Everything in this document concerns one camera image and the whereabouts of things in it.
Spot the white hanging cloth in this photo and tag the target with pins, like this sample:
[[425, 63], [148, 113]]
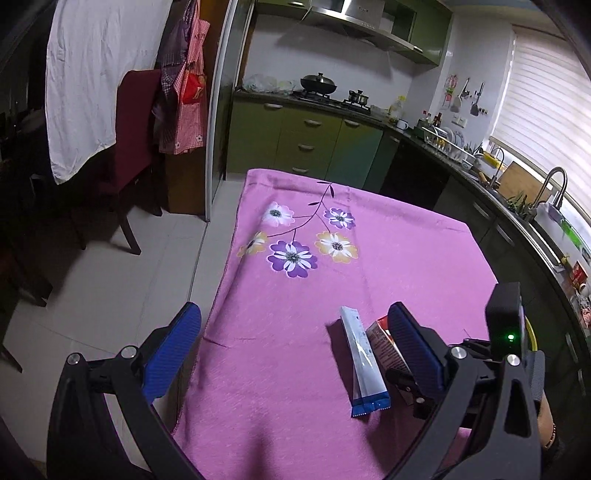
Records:
[[92, 69]]

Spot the dish rack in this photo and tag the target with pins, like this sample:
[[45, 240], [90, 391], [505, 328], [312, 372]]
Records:
[[448, 143]]

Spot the green wall cabinet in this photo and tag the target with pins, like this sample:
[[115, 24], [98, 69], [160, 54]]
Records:
[[429, 32]]

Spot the wooden cutting board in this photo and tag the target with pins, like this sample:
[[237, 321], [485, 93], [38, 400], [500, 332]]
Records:
[[521, 182]]

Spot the dark green kitchen cabinet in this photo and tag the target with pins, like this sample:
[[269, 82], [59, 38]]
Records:
[[461, 203]]

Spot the pink floral tablecloth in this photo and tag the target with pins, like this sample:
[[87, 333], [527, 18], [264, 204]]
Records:
[[286, 323]]

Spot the person's right hand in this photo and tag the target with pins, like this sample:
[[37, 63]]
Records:
[[537, 374]]

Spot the small steel faucet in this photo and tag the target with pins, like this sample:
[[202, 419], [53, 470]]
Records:
[[498, 159]]

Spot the tall steel faucet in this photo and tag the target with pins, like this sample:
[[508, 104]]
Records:
[[561, 180]]

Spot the white mug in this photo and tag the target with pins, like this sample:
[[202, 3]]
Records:
[[401, 124]]

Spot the dark red chair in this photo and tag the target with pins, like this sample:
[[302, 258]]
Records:
[[134, 129]]

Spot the person's right forearm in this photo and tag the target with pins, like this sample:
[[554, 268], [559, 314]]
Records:
[[547, 417]]

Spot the yellowish bottle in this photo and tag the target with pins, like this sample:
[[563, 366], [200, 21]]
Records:
[[397, 107]]

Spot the hanging spatula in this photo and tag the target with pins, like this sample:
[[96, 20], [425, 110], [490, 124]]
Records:
[[477, 104]]

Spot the plastic bag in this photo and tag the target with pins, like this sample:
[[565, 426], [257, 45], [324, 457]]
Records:
[[265, 84]]

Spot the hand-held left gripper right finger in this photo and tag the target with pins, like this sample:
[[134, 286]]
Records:
[[415, 355]]

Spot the light green kitchen cabinet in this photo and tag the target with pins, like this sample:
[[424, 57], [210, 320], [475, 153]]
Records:
[[304, 138]]

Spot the black wok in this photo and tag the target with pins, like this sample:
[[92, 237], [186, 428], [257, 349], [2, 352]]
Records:
[[317, 84]]

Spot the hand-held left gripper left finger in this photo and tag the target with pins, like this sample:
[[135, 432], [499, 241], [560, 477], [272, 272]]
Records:
[[171, 355]]

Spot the small steel pot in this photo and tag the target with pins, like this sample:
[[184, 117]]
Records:
[[359, 98]]

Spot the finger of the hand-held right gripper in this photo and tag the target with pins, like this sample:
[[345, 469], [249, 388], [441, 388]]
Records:
[[406, 390]]

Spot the steel range hood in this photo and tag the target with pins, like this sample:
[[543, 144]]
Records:
[[355, 23]]

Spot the red checked apron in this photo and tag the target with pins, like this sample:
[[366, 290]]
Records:
[[189, 106]]

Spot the red carton box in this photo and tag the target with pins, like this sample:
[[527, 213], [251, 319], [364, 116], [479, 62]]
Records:
[[385, 346]]

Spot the gas stove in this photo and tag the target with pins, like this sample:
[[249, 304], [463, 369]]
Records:
[[332, 100]]

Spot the white window blinds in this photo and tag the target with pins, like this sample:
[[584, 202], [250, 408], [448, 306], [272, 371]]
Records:
[[545, 101]]

